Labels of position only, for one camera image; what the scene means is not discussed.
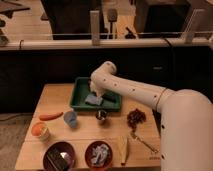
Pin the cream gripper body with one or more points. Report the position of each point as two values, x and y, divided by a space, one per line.
97 89

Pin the blue sponge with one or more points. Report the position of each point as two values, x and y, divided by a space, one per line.
93 100

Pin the green plastic tray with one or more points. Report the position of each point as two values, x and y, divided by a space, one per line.
81 90

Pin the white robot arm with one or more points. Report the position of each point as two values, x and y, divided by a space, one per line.
186 118

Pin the small metal cup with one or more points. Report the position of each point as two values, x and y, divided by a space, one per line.
101 116

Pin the blue plastic cup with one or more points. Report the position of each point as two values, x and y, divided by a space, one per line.
70 118

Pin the brown bead bunch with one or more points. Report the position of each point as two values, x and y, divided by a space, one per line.
134 117

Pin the yellow wooden wedge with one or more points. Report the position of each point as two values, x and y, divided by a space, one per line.
123 148

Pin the orange carrot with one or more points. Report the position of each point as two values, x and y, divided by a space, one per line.
48 117

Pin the crumpled grey paper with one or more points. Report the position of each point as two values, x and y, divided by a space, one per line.
99 155

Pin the purple bowl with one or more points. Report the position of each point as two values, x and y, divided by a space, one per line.
67 152

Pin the orange and cream bowl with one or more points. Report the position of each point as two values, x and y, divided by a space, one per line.
40 131

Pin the black box in bowl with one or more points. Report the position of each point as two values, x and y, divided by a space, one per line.
56 161

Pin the white rail post left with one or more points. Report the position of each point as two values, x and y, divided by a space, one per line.
95 27

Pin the white rail post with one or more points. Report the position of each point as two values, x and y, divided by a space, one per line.
95 27
192 25

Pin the white horizontal rail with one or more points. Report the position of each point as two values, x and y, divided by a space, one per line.
102 44

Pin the white rail post right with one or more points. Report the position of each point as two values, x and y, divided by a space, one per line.
192 25

